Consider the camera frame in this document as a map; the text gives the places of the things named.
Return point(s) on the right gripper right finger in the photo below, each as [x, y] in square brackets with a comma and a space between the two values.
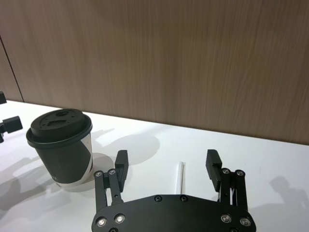
[213, 169]

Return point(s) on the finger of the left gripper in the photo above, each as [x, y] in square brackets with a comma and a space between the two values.
[12, 124]
[2, 97]

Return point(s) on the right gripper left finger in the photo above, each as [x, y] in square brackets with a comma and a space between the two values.
[120, 174]

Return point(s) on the clear wrapped drinking straw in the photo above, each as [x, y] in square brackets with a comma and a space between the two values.
[181, 176]

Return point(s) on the black plastic cup lid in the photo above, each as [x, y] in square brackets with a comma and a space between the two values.
[58, 128]

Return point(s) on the black and white paper cup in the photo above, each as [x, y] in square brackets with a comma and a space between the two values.
[65, 164]

